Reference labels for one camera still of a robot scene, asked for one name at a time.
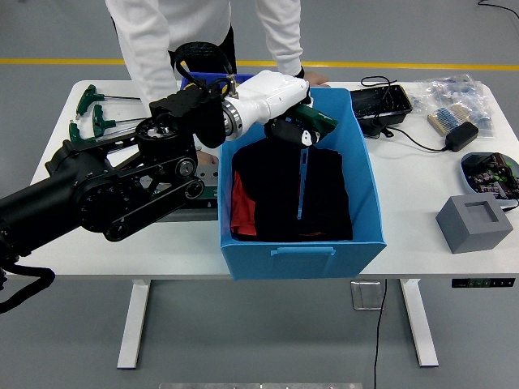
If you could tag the large blue folding box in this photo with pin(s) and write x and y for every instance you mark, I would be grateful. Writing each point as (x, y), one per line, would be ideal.
(300, 263)

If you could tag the grey green wrench stand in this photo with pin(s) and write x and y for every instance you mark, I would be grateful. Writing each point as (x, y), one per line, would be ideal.
(208, 174)

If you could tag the black cloth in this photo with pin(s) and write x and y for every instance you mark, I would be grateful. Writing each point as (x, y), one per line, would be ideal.
(324, 190)

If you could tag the resistor strip bundle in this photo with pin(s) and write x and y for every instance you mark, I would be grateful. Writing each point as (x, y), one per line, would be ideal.
(448, 118)

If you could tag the small blue parts bin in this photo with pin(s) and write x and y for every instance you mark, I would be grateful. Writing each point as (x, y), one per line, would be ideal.
(202, 76)

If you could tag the pile of circuit boards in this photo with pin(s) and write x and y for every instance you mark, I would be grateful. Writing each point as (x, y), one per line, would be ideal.
(492, 174)

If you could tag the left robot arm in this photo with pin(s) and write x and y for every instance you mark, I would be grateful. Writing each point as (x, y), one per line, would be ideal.
(121, 190)

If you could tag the black wristband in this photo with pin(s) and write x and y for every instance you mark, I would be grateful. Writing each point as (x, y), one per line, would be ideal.
(301, 73)

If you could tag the clear bag of blue parts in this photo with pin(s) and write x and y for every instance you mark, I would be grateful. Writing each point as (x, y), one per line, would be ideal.
(454, 91)

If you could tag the white table leg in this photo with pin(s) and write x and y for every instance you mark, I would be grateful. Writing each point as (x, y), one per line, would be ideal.
(131, 324)
(419, 324)

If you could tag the grey cube block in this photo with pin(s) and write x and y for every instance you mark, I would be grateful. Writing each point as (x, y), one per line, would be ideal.
(466, 231)

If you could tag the person's left forearm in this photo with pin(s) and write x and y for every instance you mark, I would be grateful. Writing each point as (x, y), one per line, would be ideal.
(288, 52)

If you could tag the red cloth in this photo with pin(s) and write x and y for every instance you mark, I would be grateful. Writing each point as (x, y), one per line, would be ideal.
(243, 206)

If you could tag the person's left hand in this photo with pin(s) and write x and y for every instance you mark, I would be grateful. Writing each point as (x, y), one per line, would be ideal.
(318, 80)

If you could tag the light blue bowl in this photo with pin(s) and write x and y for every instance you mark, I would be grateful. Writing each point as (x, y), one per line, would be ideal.
(466, 180)

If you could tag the person's right hand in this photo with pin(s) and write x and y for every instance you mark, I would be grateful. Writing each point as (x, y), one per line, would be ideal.
(207, 157)

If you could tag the black power adapter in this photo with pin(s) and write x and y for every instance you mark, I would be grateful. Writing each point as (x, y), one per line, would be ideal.
(461, 137)

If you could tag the person's right forearm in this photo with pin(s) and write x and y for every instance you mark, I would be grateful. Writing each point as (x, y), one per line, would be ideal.
(150, 77)

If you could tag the person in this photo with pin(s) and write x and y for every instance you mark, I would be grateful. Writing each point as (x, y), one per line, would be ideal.
(194, 20)

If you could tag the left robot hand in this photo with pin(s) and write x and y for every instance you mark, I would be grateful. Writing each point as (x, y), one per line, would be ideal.
(271, 97)

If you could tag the black table control panel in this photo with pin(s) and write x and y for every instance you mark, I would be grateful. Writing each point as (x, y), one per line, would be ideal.
(482, 283)

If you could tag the black plastic tray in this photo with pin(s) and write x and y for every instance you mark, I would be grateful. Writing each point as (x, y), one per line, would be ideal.
(379, 101)

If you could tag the metal floor outlet cover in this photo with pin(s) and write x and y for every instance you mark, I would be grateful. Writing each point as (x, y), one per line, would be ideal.
(367, 295)

